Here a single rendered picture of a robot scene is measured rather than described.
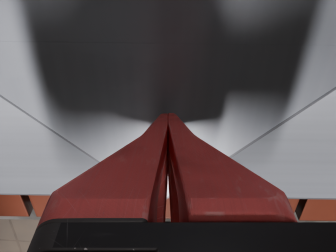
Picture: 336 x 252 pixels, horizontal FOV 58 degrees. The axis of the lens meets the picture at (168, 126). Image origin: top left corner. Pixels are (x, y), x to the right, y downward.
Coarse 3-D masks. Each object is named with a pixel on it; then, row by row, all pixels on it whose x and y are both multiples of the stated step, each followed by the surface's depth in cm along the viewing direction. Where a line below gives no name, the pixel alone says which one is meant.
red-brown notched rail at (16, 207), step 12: (0, 204) 20; (12, 204) 20; (24, 204) 20; (36, 204) 20; (168, 204) 20; (300, 204) 20; (312, 204) 20; (324, 204) 20; (168, 216) 21; (300, 216) 20; (312, 216) 20; (324, 216) 20
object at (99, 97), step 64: (0, 64) 12; (64, 64) 12; (128, 64) 12; (192, 64) 12; (256, 64) 12; (320, 64) 12; (64, 128) 14; (128, 128) 14; (192, 128) 14; (256, 128) 14
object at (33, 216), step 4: (32, 212) 44; (0, 216) 44; (4, 216) 44; (8, 216) 44; (12, 216) 44; (16, 216) 44; (20, 216) 44; (24, 216) 44; (28, 216) 44; (32, 216) 44; (36, 216) 44; (296, 216) 43; (168, 220) 44; (300, 220) 44; (304, 220) 44; (308, 220) 44
